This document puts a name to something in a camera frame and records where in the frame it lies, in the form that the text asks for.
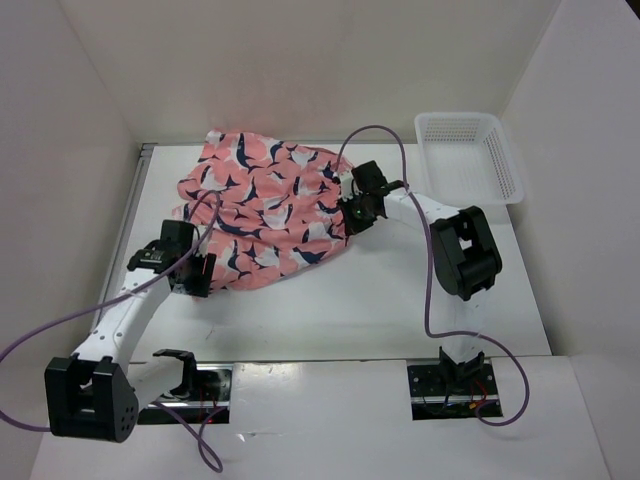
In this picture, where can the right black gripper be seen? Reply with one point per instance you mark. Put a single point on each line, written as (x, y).
(354, 226)

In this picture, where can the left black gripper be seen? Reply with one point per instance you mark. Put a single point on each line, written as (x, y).
(200, 285)

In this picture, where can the pink shark print shorts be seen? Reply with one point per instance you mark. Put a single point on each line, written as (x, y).
(272, 204)

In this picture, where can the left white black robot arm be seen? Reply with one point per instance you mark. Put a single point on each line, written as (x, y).
(92, 394)

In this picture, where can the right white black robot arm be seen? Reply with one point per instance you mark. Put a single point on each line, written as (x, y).
(462, 256)

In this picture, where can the white plastic mesh basket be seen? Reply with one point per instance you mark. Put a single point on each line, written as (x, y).
(467, 159)

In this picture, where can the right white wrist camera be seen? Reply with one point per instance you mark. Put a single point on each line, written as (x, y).
(347, 184)

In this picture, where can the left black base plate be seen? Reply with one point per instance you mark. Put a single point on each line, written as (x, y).
(209, 400)

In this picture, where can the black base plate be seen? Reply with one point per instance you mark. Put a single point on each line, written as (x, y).
(209, 400)
(432, 399)

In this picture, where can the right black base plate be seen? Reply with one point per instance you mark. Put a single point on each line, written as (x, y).
(432, 399)

